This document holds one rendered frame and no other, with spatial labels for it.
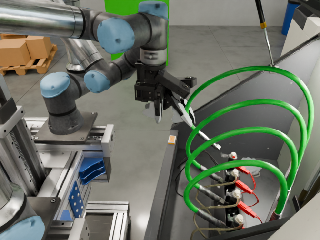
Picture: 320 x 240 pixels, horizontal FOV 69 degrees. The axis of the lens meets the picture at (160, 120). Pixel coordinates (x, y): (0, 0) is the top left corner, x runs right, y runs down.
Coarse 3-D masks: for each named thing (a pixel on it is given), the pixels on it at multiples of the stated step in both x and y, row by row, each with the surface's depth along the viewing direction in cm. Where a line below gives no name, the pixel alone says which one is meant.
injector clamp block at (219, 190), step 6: (216, 174) 90; (222, 174) 90; (240, 180) 88; (216, 186) 85; (222, 186) 85; (216, 192) 83; (222, 192) 83; (240, 192) 83; (216, 204) 79; (210, 210) 86; (216, 210) 77; (222, 210) 77; (216, 216) 76; (222, 216) 76; (210, 234) 78; (216, 234) 71
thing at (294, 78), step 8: (224, 72) 67; (232, 72) 66; (240, 72) 66; (280, 72) 62; (288, 72) 62; (208, 80) 70; (216, 80) 69; (296, 80) 62; (200, 88) 72; (304, 88) 63; (192, 96) 74; (312, 104) 65; (312, 112) 66; (312, 120) 67; (192, 128) 81
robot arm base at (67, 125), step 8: (48, 112) 99; (72, 112) 99; (48, 120) 101; (56, 120) 98; (64, 120) 98; (72, 120) 100; (80, 120) 104; (56, 128) 99; (64, 128) 99; (72, 128) 100; (80, 128) 104
